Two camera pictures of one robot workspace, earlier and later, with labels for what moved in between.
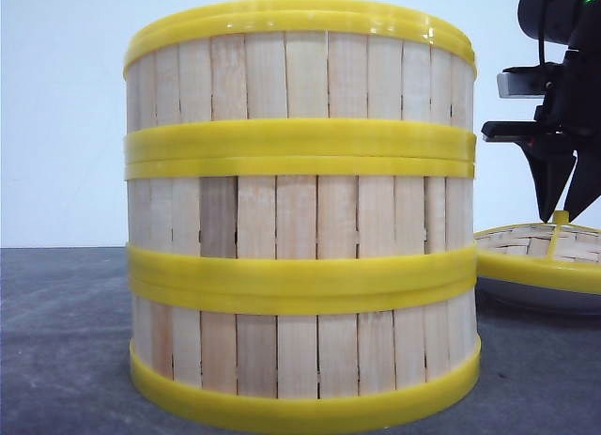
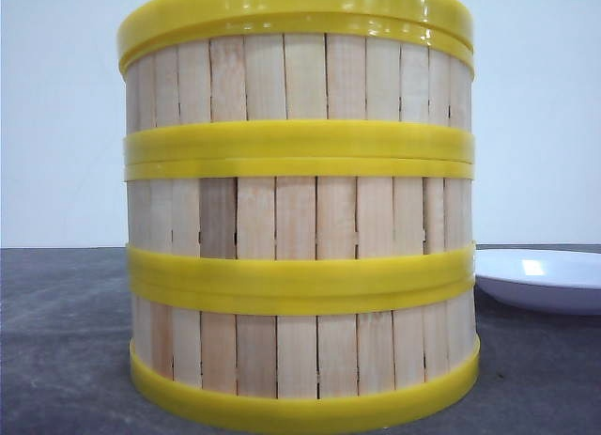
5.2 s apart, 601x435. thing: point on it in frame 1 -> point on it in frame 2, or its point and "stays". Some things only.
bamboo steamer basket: (303, 353) stays
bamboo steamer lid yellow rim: (572, 274) -> (328, 9)
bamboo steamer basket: (300, 227) stays
